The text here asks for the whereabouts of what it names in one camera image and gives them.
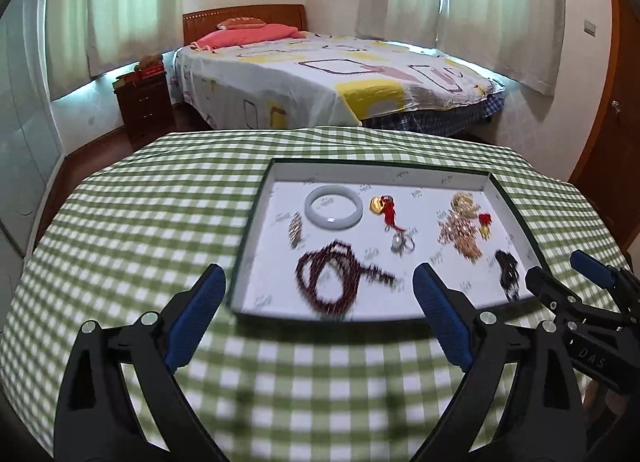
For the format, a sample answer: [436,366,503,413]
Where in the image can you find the small gold red tassel charm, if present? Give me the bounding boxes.
[477,213,492,240]

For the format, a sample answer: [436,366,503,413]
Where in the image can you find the rose gold chain bracelet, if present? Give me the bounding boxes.
[437,210,484,261]

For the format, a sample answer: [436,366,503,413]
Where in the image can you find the silver pearl ring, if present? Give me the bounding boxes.
[389,231,418,257]

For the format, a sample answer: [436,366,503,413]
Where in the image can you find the gold coin red knot charm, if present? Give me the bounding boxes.
[369,195,405,233]

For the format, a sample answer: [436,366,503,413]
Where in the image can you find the white jade bangle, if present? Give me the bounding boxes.
[304,185,363,231]

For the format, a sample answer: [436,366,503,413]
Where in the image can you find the silver crystal hair clip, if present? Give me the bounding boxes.
[288,213,303,249]

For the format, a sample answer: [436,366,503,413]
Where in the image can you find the green jewelry tray white lining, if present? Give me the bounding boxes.
[229,159,547,323]

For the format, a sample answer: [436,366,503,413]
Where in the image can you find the person's right hand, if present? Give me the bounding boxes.
[582,380,629,426]

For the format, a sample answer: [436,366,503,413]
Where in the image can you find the brown wooden door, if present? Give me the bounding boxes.
[570,0,639,252]

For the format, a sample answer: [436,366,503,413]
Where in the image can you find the green white checkered tablecloth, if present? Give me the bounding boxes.
[1,128,625,461]

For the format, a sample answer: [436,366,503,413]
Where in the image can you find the right white curtain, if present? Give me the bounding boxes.
[356,0,565,96]

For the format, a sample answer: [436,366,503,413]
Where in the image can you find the white curtain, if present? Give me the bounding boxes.
[356,0,565,96]
[44,0,182,100]

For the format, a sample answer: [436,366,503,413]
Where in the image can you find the dark wooden nightstand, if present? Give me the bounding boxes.
[113,70,175,149]

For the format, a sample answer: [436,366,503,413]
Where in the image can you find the bed with patterned sheet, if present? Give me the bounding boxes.
[172,32,506,137]

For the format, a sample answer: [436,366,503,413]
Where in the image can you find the red box on nightstand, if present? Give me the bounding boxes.
[131,61,165,82]

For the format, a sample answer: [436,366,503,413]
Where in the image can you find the pink pillow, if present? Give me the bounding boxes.
[190,24,305,51]

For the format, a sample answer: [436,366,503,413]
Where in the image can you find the wooden headboard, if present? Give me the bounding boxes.
[182,3,308,46]

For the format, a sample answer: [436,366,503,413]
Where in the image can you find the left white curtain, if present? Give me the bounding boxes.
[44,0,182,100]

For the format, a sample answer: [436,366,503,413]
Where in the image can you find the orange patterned pillow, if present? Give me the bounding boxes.
[217,16,266,30]

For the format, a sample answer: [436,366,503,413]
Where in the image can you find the dark bead bracelet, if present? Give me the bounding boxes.
[493,249,522,303]

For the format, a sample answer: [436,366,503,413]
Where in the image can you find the dark red bead necklace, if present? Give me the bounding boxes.
[294,239,402,319]

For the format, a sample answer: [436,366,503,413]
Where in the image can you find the wall light switch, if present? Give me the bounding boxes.
[584,20,597,37]

